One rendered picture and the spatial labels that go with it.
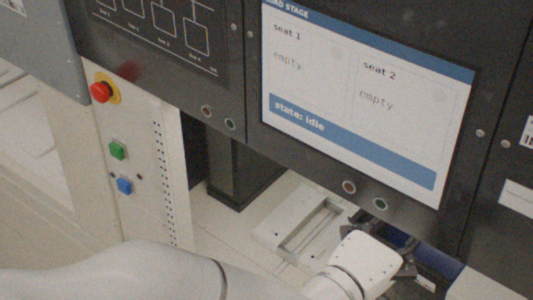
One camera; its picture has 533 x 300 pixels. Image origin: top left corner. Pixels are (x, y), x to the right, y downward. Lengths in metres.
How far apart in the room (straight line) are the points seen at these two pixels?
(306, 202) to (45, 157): 0.73
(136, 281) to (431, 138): 0.37
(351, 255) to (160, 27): 0.48
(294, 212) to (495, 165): 0.88
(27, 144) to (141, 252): 1.22
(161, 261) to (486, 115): 0.39
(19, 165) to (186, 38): 1.00
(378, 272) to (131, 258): 0.48
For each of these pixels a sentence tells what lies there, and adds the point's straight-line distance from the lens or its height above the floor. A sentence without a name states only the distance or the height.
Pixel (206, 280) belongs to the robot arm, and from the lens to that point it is 0.80.
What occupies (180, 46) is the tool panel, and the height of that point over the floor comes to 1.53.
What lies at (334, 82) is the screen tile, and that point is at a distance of 0.83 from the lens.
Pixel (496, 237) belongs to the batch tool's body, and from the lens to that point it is 0.84.
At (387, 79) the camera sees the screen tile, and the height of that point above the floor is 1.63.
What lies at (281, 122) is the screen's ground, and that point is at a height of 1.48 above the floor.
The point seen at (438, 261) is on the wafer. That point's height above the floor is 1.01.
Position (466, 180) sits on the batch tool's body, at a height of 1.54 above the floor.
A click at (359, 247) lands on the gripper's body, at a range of 1.13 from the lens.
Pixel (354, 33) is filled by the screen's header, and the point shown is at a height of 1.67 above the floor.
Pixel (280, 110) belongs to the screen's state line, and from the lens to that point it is 0.92.
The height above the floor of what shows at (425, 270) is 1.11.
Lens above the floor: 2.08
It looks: 43 degrees down
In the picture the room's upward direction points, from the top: straight up
